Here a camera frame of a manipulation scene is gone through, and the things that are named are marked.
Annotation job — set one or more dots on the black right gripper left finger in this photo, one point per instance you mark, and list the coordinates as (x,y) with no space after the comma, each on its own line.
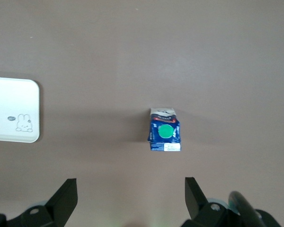
(59,205)

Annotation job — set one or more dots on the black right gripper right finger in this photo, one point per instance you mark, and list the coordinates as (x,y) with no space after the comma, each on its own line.
(201,208)

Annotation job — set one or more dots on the blue milk carton green dot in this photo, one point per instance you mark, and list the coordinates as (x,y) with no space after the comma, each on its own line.
(165,132)

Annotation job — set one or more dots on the cream rabbit print tray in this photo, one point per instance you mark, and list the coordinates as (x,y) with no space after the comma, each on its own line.
(11,108)

